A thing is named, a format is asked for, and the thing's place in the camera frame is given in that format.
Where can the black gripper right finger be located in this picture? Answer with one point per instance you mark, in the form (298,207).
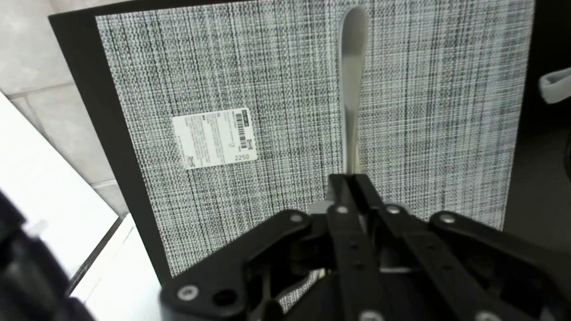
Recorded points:
(368,191)

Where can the grey woven placemat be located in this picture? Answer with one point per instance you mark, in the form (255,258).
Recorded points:
(286,76)

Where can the black wooden table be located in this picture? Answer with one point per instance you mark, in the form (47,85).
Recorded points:
(541,166)

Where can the white printed placemat label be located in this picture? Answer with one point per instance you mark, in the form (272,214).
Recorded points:
(214,137)

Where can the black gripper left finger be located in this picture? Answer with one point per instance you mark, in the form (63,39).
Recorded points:
(339,192)

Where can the white panel door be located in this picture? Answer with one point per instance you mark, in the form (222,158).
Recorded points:
(41,189)

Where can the silver spoon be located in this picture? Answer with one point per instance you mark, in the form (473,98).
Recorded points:
(354,71)

